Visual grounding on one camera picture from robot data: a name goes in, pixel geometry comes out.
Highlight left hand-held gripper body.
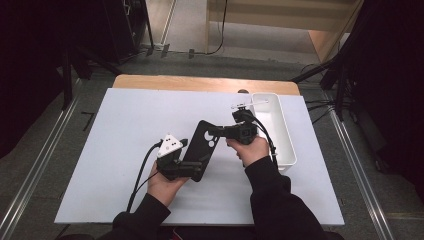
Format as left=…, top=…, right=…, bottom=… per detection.
left=155, top=133, right=189, bottom=182

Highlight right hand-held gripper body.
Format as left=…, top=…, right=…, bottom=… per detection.
left=223, top=99, right=270, bottom=146

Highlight black phone case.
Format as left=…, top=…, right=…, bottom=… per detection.
left=182, top=119, right=222, bottom=183

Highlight white plastic bin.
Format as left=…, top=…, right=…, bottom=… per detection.
left=250, top=92, right=298, bottom=173

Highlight person's right hand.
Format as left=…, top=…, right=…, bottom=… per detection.
left=225, top=134, right=270, bottom=168

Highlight person's left hand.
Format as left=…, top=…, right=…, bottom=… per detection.
left=146, top=161, right=191, bottom=208

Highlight wooden table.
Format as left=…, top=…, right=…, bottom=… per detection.
left=112, top=74, right=301, bottom=97

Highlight white board table cover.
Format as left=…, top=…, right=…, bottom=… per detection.
left=54, top=87, right=345, bottom=227

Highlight black tripod stand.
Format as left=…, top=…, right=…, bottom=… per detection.
left=59, top=43, right=123, bottom=111
left=291, top=49, right=354, bottom=121

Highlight black equipment cabinet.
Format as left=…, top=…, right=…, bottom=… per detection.
left=101, top=0, right=149, bottom=64

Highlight dark curtain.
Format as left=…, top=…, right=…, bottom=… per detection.
left=0, top=0, right=108, bottom=159
left=346, top=0, right=424, bottom=201

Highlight right hand-held gripper black cable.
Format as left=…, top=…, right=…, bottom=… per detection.
left=244, top=111, right=279, bottom=167

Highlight hand-held gripper black cable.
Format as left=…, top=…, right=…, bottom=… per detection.
left=125, top=140, right=164, bottom=213
left=244, top=111, right=279, bottom=167

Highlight left hand-held gripper black cable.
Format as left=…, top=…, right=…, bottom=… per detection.
left=125, top=140, right=164, bottom=213

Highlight black floor cables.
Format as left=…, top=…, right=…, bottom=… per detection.
left=304, top=98, right=338, bottom=125

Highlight hanging black cable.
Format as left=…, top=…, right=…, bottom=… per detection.
left=204, top=0, right=229, bottom=56

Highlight light wooden shelf frame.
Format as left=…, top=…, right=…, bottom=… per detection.
left=204, top=0, right=364, bottom=64

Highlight aluminium floor rail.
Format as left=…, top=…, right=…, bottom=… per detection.
left=0, top=79, right=83, bottom=240
left=328, top=106, right=396, bottom=240

